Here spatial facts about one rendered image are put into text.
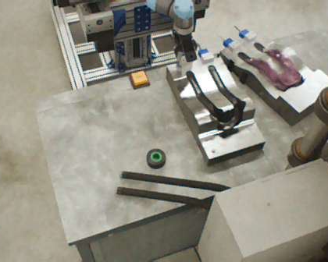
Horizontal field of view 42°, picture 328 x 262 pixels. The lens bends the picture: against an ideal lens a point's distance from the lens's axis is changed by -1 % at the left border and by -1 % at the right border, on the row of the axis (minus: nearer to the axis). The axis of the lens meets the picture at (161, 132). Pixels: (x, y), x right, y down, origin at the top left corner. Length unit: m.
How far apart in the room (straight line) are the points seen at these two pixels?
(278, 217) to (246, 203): 0.08
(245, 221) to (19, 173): 1.98
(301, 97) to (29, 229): 1.65
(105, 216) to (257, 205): 0.82
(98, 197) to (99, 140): 0.27
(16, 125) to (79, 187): 1.29
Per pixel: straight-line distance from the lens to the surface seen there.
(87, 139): 1.86
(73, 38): 3.09
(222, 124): 1.83
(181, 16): 1.66
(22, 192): 2.71
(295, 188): 1.05
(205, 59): 1.98
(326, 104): 1.12
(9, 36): 3.52
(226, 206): 0.99
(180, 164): 1.79
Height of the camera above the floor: 2.37
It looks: 57 degrees down
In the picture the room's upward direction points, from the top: 3 degrees clockwise
